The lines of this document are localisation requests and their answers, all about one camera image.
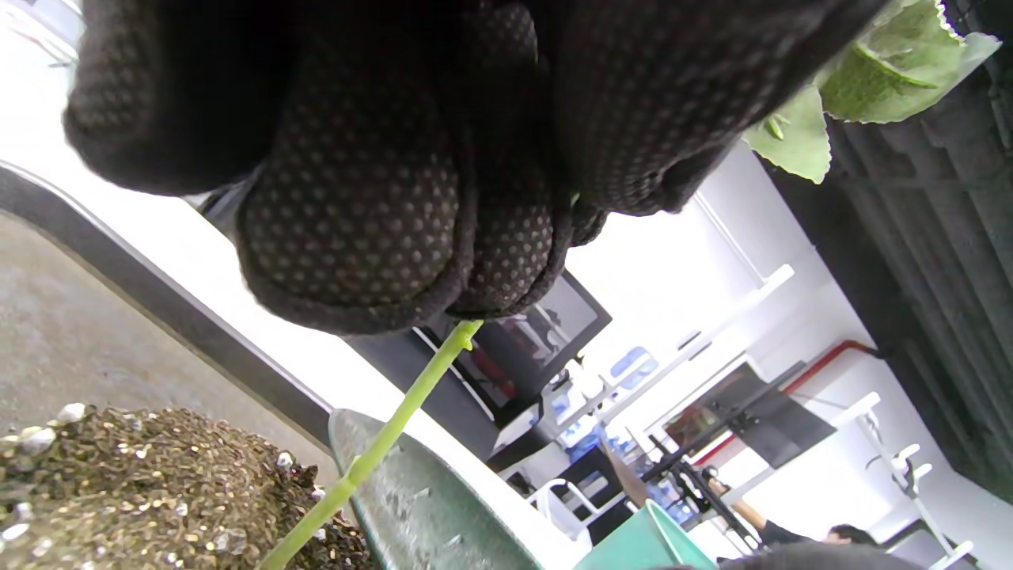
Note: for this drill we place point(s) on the brown potting mix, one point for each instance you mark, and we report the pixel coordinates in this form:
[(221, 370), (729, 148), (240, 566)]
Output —
[(158, 491)]

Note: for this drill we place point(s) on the green garden trowel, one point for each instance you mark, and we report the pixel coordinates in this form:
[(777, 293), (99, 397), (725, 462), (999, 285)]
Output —
[(435, 507)]

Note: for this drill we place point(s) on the dark brown plastic tray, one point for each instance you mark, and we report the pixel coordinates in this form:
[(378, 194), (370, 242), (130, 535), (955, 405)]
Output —
[(79, 348)]

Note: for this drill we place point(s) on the person's left hand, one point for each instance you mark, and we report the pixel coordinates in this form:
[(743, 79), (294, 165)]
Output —
[(396, 134)]

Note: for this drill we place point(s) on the teal plastic storage box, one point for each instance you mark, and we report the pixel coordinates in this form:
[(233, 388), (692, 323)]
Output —
[(649, 546)]

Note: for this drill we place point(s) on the dark monitor on desk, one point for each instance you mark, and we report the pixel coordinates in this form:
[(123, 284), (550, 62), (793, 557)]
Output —
[(760, 419)]

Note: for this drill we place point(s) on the red artificial rose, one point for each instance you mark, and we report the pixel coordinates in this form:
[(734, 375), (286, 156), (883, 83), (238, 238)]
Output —
[(894, 71)]

